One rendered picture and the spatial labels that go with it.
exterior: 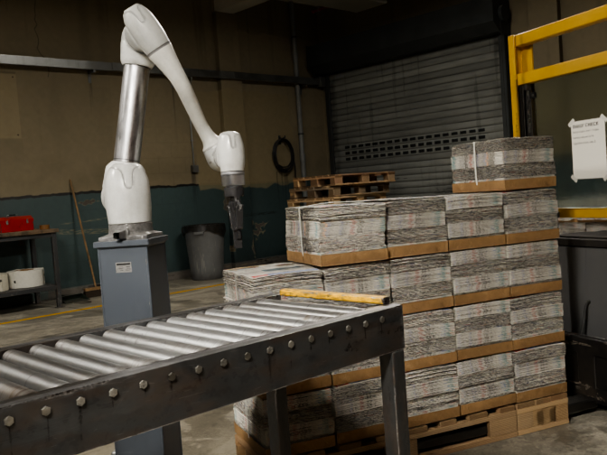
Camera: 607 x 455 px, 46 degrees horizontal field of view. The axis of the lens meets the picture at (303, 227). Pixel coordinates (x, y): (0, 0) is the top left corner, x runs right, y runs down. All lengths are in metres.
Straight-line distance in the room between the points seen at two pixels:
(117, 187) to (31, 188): 6.72
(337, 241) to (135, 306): 0.78
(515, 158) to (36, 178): 7.03
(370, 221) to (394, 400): 0.97
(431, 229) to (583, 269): 1.14
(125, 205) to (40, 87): 6.98
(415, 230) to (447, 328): 0.43
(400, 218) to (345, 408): 0.78
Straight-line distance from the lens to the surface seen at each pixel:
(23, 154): 9.29
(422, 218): 2.91
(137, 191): 2.58
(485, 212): 3.09
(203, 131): 2.86
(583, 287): 3.86
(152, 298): 2.57
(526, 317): 3.26
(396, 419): 2.00
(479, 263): 3.09
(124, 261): 2.58
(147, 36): 2.72
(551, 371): 3.40
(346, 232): 2.72
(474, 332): 3.10
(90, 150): 9.65
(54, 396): 1.37
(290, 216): 2.97
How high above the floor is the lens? 1.13
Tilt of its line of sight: 3 degrees down
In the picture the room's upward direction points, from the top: 4 degrees counter-clockwise
